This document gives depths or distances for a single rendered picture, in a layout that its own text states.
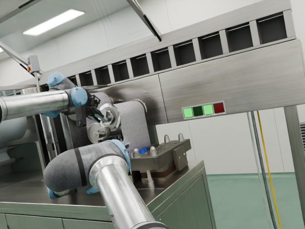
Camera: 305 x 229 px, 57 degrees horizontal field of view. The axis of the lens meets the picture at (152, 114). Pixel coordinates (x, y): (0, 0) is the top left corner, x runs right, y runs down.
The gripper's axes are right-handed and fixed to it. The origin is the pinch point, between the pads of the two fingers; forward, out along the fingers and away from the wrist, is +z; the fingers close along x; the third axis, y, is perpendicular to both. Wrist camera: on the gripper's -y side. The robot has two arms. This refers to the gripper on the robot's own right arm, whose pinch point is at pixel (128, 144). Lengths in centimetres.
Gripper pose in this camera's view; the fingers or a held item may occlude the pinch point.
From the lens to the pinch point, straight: 148.2
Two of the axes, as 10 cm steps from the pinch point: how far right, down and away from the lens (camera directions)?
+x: -8.4, 1.4, 5.2
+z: 5.0, -1.5, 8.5
